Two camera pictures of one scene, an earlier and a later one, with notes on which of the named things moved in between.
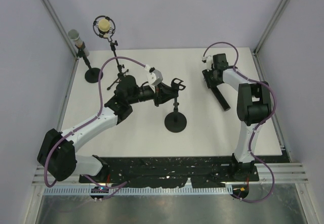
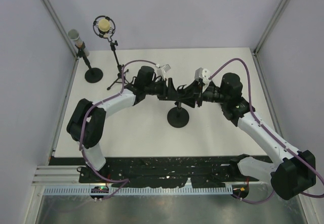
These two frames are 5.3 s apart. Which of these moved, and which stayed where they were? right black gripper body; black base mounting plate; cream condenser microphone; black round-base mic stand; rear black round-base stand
Moved: black round-base mic stand; right black gripper body
Stayed: rear black round-base stand; black base mounting plate; cream condenser microphone
